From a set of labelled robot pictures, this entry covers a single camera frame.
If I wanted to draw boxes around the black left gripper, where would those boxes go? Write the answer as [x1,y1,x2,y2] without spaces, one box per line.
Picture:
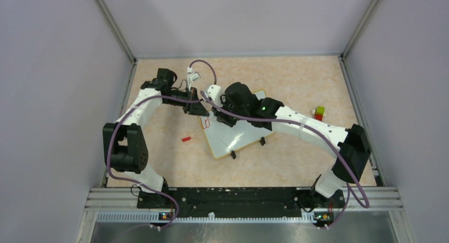
[164,86,209,116]

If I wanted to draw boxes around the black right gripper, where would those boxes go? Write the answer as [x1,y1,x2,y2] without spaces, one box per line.
[212,95,248,128]

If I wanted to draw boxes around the yellow framed whiteboard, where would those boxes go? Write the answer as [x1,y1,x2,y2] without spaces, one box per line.
[198,89,276,160]

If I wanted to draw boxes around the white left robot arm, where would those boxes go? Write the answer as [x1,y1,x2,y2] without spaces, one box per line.
[102,68,209,208]

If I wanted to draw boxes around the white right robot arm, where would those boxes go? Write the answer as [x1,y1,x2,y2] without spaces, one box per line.
[200,82,371,207]

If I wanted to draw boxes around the red green lego car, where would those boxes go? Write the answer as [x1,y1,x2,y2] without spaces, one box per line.
[311,106,326,121]

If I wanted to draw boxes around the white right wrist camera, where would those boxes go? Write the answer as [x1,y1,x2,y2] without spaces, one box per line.
[205,84,225,107]

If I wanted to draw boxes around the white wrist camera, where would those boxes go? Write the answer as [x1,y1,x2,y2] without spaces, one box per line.
[186,67,201,90]
[205,84,225,107]

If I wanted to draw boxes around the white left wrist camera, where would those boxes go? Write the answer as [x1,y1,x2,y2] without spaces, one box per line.
[186,67,201,90]

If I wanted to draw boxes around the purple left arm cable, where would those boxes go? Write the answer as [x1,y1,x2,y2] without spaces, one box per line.
[105,59,218,231]

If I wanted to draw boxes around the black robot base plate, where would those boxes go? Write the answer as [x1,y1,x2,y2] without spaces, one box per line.
[137,187,345,218]

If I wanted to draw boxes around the aluminium frame rail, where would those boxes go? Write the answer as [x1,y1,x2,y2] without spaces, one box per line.
[77,186,414,242]

